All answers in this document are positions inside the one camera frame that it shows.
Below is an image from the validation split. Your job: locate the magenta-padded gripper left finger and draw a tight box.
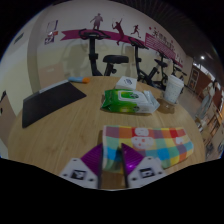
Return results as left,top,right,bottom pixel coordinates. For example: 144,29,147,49
59,142,104,190

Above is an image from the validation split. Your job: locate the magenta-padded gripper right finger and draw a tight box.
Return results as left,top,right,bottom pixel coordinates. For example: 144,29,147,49
120,143,167,189

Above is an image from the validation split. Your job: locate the colourful checkered towel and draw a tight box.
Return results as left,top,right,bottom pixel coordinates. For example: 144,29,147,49
101,124,195,174

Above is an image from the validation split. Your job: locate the green wet wipes pack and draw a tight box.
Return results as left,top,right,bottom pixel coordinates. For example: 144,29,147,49
100,88,161,115

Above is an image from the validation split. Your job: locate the brown woven cup basket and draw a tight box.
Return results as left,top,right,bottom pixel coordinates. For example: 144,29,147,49
157,95,181,114

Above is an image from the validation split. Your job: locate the black closed laptop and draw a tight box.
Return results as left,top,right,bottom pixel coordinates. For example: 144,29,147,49
21,79,88,129

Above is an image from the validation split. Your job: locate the white flat box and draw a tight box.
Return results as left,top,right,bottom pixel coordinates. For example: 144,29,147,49
114,75,138,91

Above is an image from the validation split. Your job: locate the white lidded paper cup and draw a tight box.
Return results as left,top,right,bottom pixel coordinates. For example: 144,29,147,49
163,74,185,105

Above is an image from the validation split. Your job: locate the blue and orange marker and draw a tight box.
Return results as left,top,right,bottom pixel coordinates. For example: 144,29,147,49
67,76,92,84

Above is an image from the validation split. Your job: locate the group of wooden chairs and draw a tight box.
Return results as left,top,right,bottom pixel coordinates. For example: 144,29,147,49
197,96,224,158

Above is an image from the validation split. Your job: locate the person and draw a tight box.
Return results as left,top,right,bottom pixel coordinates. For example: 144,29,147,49
199,79,218,121

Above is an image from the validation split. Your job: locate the wooden shelf unit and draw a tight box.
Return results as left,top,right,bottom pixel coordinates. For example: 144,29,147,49
187,64,202,90

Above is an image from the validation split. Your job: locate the wall poster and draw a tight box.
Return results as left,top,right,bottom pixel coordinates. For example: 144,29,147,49
44,19,59,45

